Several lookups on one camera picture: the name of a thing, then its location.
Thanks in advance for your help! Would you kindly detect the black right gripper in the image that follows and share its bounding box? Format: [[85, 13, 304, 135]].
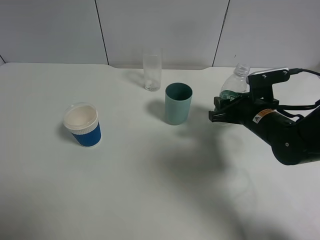
[[208, 93, 279, 130]]

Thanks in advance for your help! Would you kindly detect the black cable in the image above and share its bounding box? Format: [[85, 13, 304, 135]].
[[276, 67, 320, 122]]

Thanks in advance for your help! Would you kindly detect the tall clear glass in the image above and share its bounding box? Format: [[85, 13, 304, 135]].
[[142, 48, 162, 92]]

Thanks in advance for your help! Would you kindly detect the teal green plastic cup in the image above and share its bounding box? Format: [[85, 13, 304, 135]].
[[164, 82, 193, 125]]

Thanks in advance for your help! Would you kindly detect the clear bottle with green label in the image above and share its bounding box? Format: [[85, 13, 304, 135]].
[[219, 63, 251, 101]]

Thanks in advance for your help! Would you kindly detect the blue cup with white rim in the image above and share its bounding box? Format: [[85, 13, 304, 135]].
[[63, 102, 102, 147]]

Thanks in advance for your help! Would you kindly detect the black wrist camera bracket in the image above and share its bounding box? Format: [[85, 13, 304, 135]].
[[246, 67, 290, 103]]

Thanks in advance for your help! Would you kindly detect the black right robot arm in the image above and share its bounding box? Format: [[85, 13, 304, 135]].
[[209, 93, 320, 166]]

